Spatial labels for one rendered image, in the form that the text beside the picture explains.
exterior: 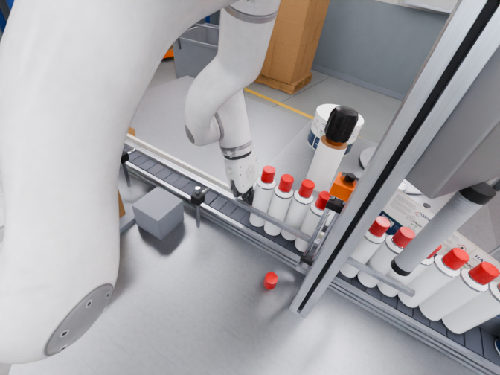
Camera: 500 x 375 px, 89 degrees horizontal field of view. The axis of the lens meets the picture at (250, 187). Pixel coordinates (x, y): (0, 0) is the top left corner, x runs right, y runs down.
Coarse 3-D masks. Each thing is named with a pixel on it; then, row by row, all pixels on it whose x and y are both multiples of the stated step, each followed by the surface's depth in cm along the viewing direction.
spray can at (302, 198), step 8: (304, 184) 62; (312, 184) 62; (296, 192) 65; (304, 192) 62; (296, 200) 64; (304, 200) 63; (312, 200) 64; (296, 208) 65; (304, 208) 65; (288, 216) 69; (296, 216) 67; (304, 216) 67; (288, 224) 70; (296, 224) 69; (288, 232) 72; (288, 240) 74
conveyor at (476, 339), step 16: (144, 160) 92; (160, 176) 87; (176, 176) 88; (192, 192) 84; (208, 192) 85; (224, 208) 80; (240, 208) 81; (272, 240) 74; (400, 304) 64; (416, 320) 62; (448, 336) 60; (464, 336) 60; (480, 336) 61; (496, 336) 61; (480, 352) 58
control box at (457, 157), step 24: (480, 72) 24; (480, 96) 25; (456, 120) 27; (480, 120) 25; (432, 144) 29; (456, 144) 27; (480, 144) 26; (432, 168) 30; (456, 168) 28; (480, 168) 30; (432, 192) 30
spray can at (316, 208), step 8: (320, 192) 60; (328, 192) 61; (320, 200) 60; (312, 208) 62; (320, 208) 61; (312, 216) 62; (320, 216) 61; (328, 216) 62; (304, 224) 66; (312, 224) 64; (304, 232) 67; (312, 232) 65; (320, 232) 67; (296, 240) 72; (296, 248) 72; (304, 248) 70
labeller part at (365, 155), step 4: (368, 148) 117; (372, 148) 118; (364, 152) 114; (368, 152) 115; (372, 152) 115; (360, 156) 111; (364, 156) 111; (368, 156) 112; (360, 160) 109; (364, 160) 109; (368, 160) 110; (364, 164) 107; (364, 168) 105; (404, 180) 102; (408, 184) 101; (408, 188) 98; (412, 188) 99; (416, 188) 99; (408, 192) 97; (412, 192) 97; (416, 192) 97; (420, 192) 98
